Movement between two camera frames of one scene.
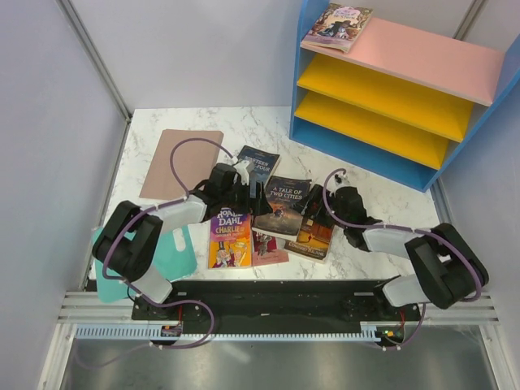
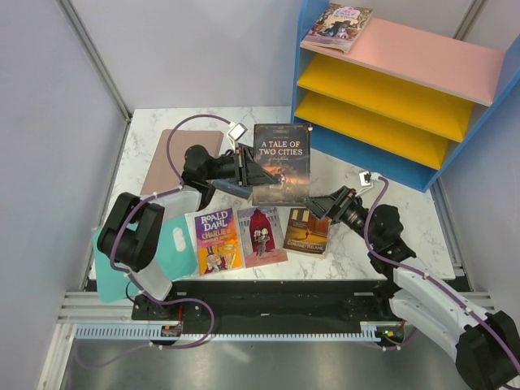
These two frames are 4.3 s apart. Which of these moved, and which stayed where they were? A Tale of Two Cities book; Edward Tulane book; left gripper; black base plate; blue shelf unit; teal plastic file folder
Moved: A Tale of Two Cities book; left gripper
Stayed: teal plastic file folder; black base plate; blue shelf unit; Edward Tulane book
